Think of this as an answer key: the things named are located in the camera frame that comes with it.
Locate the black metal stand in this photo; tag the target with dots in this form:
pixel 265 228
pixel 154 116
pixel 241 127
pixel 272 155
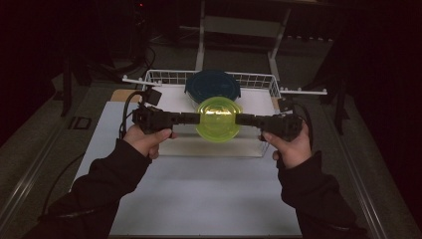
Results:
pixel 340 106
pixel 66 86

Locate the person's left hand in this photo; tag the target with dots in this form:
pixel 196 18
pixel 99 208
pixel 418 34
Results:
pixel 147 141

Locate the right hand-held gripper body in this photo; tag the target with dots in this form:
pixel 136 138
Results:
pixel 285 124

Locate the dark blue lidded container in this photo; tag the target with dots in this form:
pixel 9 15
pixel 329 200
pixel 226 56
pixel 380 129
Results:
pixel 212 84

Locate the person's right hand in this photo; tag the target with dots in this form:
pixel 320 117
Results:
pixel 292 151

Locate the white metal frame stand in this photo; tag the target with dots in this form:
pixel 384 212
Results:
pixel 242 26

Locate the white table mat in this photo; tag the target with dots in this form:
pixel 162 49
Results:
pixel 205 192

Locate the metal floor rail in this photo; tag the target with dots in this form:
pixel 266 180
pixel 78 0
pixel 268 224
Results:
pixel 23 181
pixel 360 186

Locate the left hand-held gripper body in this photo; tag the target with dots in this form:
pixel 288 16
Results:
pixel 151 119

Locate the yellow-green translucent bowl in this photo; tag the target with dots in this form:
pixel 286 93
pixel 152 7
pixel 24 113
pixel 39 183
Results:
pixel 217 121

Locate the black floor plate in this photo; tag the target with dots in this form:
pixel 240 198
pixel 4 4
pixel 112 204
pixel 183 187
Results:
pixel 79 123

